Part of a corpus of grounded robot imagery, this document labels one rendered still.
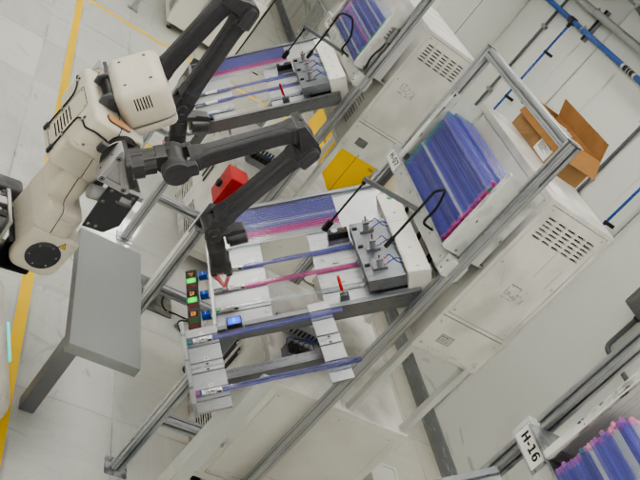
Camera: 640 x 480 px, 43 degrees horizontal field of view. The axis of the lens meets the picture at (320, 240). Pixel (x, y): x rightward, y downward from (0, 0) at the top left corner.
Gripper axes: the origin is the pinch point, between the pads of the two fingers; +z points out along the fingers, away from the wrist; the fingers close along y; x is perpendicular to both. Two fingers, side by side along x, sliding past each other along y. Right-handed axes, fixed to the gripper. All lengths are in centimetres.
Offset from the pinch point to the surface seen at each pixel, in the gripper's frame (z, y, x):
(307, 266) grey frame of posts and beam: 55, 71, -32
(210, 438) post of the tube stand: 44, -23, 14
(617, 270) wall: 103, 83, -184
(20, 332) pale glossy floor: 44, 50, 84
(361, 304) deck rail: 19.8, 0.6, -43.3
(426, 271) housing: 13, 2, -67
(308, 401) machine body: 62, 1, -20
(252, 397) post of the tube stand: 28.8, -23.1, -2.3
